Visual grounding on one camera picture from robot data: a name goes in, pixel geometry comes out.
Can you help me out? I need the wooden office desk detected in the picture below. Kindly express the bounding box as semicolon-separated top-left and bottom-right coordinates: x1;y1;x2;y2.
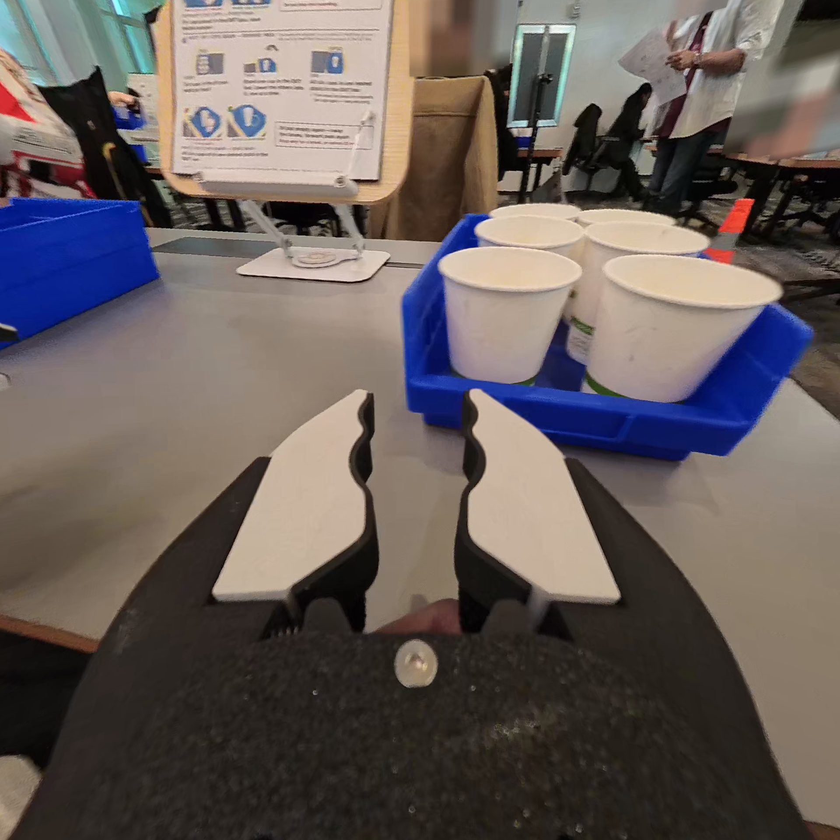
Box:
722;150;840;244

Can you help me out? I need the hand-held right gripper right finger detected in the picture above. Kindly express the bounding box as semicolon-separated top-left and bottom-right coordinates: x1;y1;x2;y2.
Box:
454;388;622;634

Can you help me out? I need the black jacket yellow trim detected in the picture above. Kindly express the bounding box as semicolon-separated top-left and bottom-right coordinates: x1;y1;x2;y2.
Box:
39;66;172;227

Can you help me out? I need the cluster of white cups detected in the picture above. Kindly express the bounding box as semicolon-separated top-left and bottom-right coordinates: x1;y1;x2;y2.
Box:
438;203;785;403

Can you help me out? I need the white red printed garment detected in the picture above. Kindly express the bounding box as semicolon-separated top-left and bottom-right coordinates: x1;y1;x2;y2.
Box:
0;49;96;198

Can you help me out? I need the teal framed board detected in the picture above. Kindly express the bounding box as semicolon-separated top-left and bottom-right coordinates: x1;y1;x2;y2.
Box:
508;23;577;129

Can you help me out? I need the white cloth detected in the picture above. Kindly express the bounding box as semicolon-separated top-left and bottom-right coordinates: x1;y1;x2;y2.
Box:
0;755;43;834

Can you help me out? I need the printed instruction sheet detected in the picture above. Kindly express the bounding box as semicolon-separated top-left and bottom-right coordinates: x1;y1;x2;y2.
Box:
172;0;395;181

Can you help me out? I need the grey table cable flap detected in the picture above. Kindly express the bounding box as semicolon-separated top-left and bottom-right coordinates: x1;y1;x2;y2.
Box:
152;238;273;257

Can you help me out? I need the blue plastic bin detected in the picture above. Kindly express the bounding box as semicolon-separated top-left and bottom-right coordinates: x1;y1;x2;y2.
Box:
0;197;160;349
402;213;815;460

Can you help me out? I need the white paper sheet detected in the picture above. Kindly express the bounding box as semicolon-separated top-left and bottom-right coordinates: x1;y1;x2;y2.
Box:
618;29;686;106

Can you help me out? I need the beige hanging coat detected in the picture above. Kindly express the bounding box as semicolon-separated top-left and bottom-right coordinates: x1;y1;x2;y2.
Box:
367;75;498;240

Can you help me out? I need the orange traffic cone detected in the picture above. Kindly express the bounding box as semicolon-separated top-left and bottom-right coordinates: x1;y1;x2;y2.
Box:
705;198;756;263

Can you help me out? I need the black hanging jacket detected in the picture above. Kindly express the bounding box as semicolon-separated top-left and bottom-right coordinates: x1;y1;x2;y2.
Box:
564;104;605;175

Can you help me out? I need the instruction sheet on tablet stand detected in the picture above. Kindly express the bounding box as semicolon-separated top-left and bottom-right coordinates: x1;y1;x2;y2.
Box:
154;0;414;283

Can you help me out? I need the small wooden side desk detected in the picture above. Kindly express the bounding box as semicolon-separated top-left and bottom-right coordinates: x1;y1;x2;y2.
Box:
517;147;564;204

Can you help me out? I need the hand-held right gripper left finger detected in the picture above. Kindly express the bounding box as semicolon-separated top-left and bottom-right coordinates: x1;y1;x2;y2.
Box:
211;389;380;639

